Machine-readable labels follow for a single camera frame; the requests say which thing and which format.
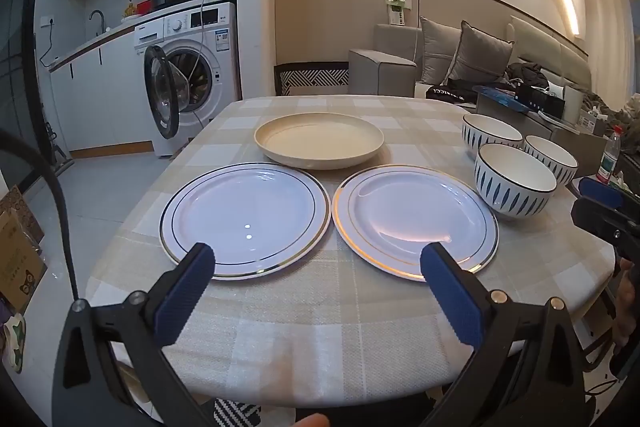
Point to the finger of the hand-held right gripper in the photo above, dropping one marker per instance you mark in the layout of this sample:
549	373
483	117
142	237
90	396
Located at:
600	224
600	193

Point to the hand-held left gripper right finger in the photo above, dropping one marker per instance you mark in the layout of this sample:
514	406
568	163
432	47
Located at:
450	292

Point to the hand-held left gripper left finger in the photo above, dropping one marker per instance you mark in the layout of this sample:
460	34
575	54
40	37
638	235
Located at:
185	292

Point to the white bowl blue leaf pattern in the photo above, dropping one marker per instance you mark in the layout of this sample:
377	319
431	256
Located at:
487	144
557	164
510	199

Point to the white plate gold rim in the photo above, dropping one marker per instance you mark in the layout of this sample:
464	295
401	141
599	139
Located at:
415	212

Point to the white gold-rimmed plate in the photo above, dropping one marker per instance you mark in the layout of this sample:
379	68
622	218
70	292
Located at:
245	217

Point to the beige round plate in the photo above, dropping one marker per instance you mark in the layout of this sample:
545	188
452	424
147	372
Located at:
320	139

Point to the person's right hand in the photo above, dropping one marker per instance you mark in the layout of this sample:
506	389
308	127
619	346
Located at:
625	312

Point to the person's left hand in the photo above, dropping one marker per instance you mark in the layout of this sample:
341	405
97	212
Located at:
311	422

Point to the clear water bottle red cap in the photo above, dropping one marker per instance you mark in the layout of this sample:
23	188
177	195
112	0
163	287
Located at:
607	159

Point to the grey coffee table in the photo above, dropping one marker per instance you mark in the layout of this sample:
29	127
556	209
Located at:
555	121

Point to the beige plaid tablecloth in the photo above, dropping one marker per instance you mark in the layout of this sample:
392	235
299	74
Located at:
300	347

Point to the blue printed pad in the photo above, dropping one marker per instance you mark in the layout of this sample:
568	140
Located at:
500	97

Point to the cardboard box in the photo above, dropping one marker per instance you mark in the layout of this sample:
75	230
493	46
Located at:
17	252

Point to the white green patterned bag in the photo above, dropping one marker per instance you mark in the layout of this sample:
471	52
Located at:
14	342

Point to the black garment white lettering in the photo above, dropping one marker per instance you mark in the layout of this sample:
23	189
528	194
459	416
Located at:
450	92

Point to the grey pillow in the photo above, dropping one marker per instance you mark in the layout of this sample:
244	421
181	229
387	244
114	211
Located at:
437	49
480	54

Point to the floor mop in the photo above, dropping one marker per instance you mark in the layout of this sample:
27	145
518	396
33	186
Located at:
55	147

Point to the white lower kitchen cabinet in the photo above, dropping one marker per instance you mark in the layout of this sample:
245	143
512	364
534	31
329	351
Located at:
100	97

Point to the grey sofa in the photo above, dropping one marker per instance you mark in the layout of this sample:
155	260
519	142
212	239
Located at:
382	72

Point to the white washing machine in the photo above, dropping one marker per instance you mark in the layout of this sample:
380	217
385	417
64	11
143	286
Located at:
215	52

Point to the black framed glass door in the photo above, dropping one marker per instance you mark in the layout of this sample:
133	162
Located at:
20	57

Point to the yellow figurine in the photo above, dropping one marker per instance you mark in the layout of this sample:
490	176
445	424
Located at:
130	9

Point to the red container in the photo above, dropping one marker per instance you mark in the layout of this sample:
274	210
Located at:
144	7

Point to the kitchen faucet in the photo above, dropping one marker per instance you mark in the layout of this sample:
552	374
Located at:
98	14

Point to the white wall device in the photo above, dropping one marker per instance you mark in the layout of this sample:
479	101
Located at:
396	14

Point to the white wall socket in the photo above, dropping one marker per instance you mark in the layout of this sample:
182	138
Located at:
46	21

